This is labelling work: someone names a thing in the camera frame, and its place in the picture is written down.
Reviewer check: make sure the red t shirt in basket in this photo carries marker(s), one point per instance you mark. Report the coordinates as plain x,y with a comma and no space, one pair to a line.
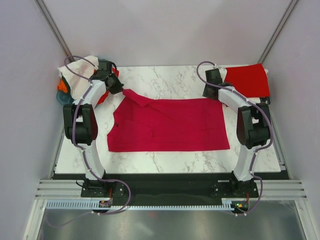
112,83

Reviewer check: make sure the aluminium corner post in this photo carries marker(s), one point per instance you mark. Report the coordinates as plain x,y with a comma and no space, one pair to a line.
278,30
54,28

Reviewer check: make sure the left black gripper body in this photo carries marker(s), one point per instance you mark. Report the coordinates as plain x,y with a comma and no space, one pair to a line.
116,86

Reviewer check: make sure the white slotted cable duct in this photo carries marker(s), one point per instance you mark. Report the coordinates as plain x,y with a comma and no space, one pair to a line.
100,205

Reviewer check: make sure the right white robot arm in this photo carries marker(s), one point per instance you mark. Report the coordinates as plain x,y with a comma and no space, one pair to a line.
253,125

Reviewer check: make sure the left aluminium corner post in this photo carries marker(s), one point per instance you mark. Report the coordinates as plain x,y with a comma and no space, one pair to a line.
54,28

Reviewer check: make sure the teal laundry basket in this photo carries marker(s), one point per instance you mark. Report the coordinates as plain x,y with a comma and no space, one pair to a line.
64,98

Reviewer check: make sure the orange garment in basket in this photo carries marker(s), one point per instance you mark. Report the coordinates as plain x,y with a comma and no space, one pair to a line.
63,87

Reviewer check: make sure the right aluminium corner post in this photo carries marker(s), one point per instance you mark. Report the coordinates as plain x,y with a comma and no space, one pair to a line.
278,30

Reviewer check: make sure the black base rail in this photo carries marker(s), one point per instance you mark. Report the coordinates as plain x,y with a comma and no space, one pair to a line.
171,188

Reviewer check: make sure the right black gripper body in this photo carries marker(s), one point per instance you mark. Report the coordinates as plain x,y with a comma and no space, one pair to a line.
205,93

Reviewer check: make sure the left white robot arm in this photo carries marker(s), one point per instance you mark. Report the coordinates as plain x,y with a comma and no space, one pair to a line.
88,80

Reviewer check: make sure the magenta polo shirt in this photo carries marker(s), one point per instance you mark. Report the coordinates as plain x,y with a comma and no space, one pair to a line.
144,124

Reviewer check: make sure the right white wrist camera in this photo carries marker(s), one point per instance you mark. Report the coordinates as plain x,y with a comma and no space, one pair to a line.
222,71

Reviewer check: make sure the folded red t shirt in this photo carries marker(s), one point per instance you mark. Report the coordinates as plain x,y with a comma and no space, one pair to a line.
247,80

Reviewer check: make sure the white t shirt in basket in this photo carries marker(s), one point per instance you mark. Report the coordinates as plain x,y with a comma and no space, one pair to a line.
78,85

